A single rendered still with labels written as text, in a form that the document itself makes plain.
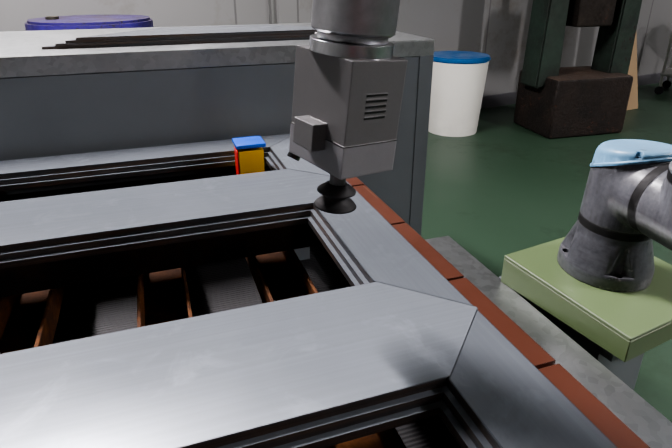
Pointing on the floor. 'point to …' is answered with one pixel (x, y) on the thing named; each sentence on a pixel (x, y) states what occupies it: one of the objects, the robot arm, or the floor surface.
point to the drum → (88, 22)
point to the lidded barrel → (457, 92)
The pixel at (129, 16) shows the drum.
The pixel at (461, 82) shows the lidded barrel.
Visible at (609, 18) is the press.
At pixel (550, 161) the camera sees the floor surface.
